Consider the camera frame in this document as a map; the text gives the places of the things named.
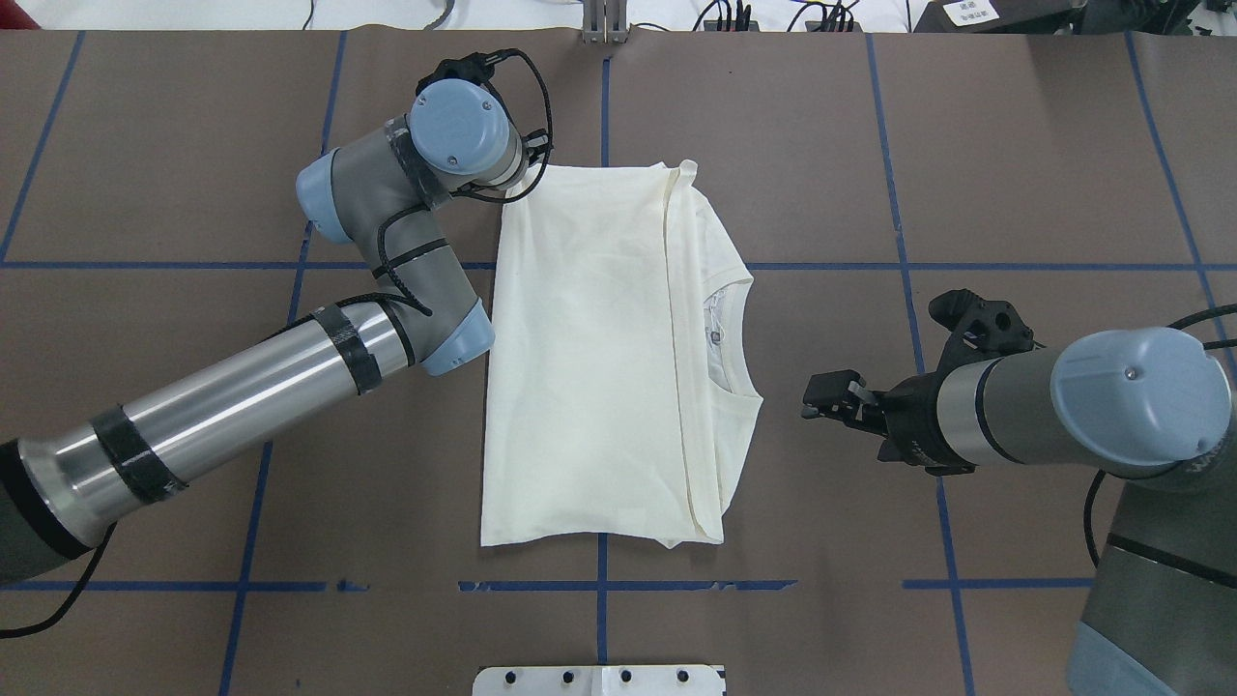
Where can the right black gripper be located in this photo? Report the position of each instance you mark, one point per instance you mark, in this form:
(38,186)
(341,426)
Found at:
(909,419)

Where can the cream long sleeve cat shirt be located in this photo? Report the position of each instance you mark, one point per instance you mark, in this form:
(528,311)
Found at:
(618,395)

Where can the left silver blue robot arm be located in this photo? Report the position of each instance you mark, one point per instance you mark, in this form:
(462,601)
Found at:
(380,194)

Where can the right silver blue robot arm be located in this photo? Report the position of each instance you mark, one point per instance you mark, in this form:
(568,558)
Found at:
(1147,407)

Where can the black power adapter white label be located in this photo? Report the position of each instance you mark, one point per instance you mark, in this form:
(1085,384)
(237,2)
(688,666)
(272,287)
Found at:
(995,17)

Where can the white pillar with base plate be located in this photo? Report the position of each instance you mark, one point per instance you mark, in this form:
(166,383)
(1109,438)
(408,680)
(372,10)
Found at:
(648,679)

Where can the aluminium frame post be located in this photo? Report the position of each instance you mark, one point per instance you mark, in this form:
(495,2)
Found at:
(605,22)

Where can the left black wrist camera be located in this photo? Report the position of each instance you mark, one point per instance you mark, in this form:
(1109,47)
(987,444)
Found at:
(477,69)

